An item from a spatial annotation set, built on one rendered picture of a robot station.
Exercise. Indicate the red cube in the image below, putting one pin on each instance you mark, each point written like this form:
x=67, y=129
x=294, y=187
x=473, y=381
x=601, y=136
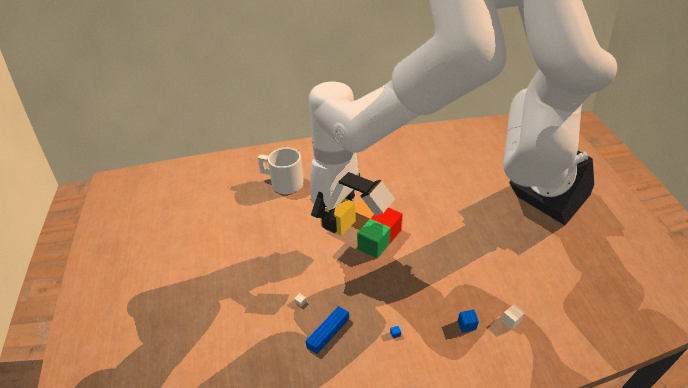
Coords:
x=392, y=219

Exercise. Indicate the green cube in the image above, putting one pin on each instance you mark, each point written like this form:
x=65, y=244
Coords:
x=373, y=238

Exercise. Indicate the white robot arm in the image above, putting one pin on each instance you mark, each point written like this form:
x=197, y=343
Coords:
x=467, y=51

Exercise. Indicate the grey mug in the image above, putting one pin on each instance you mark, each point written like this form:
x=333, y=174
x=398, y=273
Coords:
x=284, y=180

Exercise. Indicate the yellow cube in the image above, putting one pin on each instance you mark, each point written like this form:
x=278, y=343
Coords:
x=345, y=216

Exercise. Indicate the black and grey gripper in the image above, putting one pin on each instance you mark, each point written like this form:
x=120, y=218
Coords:
x=326, y=190

